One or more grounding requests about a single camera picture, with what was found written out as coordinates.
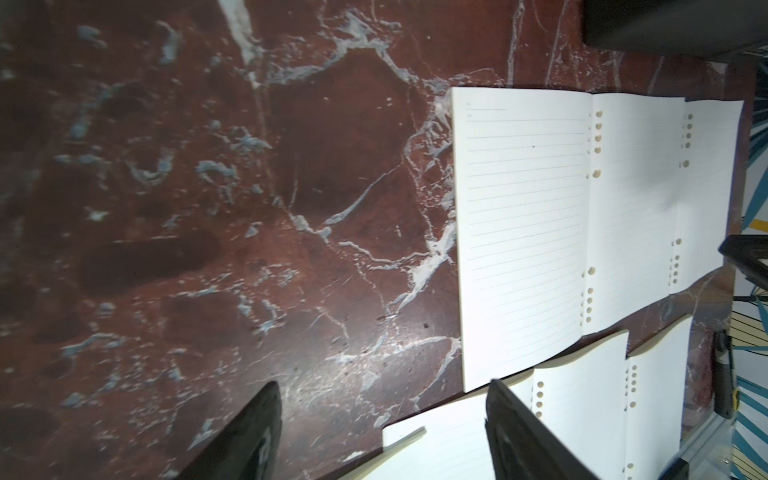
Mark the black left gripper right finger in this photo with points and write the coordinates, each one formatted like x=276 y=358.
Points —
x=521 y=446

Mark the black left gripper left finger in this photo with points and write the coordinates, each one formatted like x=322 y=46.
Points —
x=247 y=448

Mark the green cover notebook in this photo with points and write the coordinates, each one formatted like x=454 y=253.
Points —
x=444 y=442

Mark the open lined notebook front right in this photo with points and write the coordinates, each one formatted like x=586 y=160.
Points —
x=655 y=404

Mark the open lined notebook back right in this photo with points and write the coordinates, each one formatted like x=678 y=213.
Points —
x=576 y=210

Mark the black utility knife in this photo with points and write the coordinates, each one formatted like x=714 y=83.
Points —
x=724 y=385

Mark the yellow black toolbox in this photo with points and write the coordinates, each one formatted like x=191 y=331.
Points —
x=717 y=30

